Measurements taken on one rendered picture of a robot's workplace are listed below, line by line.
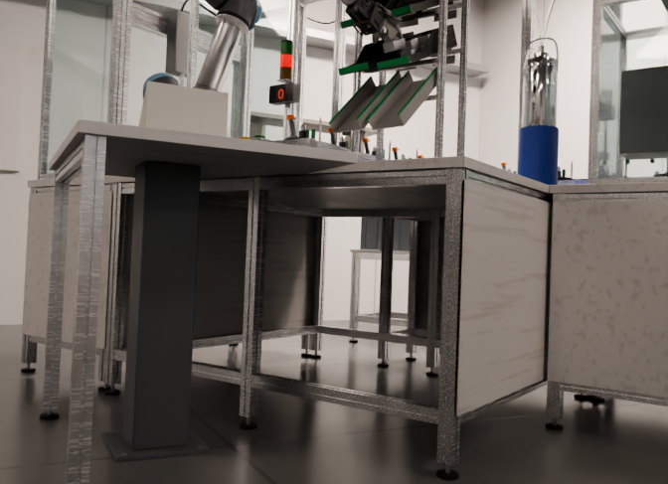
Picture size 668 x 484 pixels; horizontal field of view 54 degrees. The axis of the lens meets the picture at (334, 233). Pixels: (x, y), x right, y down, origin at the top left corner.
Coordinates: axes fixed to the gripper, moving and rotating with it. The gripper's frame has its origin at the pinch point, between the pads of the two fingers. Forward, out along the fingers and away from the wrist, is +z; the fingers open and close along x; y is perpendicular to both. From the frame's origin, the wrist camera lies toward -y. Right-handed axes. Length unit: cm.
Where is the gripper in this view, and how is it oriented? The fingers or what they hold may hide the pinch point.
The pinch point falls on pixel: (393, 35)
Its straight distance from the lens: 220.4
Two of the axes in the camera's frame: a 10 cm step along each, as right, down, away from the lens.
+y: -3.2, 8.8, -3.5
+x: 7.3, -0.1, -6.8
